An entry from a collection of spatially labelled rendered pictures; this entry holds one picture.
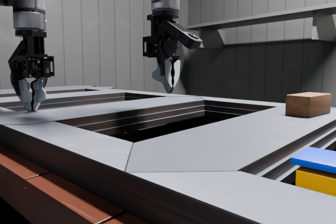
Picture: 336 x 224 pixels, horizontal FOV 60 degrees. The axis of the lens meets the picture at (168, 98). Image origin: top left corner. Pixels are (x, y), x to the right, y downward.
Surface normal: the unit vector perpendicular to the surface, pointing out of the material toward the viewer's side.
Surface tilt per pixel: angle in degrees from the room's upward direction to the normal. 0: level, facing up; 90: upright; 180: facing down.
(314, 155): 0
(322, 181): 90
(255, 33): 90
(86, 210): 0
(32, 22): 91
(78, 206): 0
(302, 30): 90
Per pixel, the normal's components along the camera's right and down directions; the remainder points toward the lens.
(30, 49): -0.68, 0.07
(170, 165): 0.00, -0.99
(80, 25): 0.63, 0.08
